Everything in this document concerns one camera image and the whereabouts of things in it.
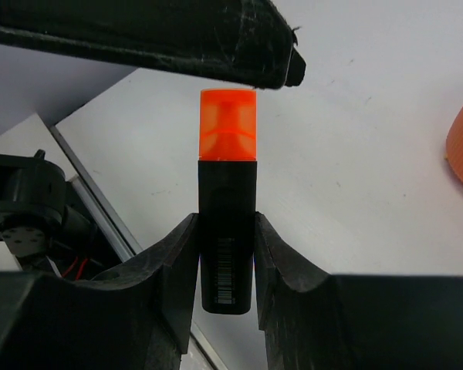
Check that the orange highlighter with black body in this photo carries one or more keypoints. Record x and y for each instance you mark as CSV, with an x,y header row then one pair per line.
x,y
227,178

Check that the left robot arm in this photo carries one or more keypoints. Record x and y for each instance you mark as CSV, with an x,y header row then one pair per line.
x,y
34,208

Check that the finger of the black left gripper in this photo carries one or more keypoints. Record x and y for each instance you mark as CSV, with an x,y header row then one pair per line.
x,y
246,42

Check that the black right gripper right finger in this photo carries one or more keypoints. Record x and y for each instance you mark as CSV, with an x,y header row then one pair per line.
x,y
315,320

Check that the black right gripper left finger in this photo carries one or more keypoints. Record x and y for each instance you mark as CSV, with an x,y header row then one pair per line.
x,y
136,315

